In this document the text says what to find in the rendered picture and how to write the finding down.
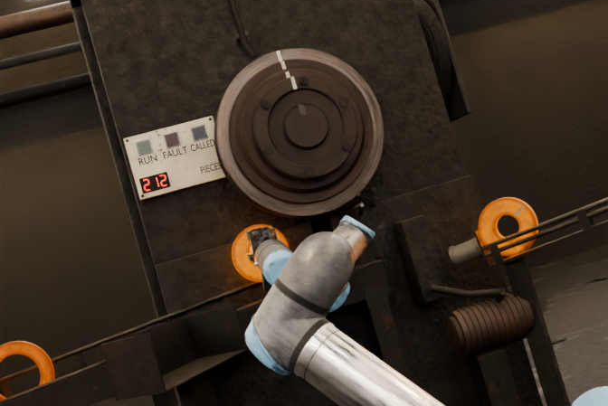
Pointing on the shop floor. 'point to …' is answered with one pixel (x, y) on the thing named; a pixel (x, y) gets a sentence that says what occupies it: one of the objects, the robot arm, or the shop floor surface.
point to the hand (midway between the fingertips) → (258, 246)
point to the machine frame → (168, 2)
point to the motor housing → (486, 352)
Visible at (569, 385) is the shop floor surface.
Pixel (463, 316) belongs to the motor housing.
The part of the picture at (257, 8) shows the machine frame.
